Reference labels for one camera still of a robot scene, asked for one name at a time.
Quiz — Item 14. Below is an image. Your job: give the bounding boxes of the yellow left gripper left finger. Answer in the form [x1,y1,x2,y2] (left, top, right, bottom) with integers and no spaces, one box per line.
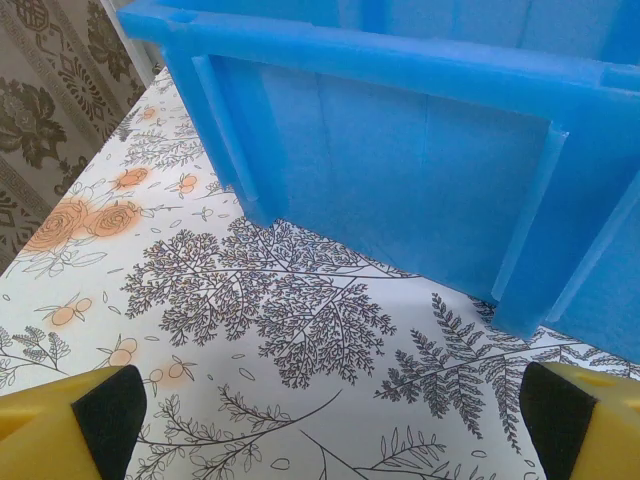
[0,363,147,480]

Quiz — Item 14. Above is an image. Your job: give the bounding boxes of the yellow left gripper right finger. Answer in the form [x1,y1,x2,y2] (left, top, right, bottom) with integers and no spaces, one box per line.
[519,360,640,480]

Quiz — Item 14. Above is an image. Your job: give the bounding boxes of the blue plastic bin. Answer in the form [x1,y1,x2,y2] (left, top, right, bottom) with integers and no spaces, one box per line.
[117,0,640,361]

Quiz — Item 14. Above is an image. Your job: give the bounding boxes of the aluminium frame post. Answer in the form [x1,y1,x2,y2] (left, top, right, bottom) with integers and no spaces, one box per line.
[97,0,164,86]

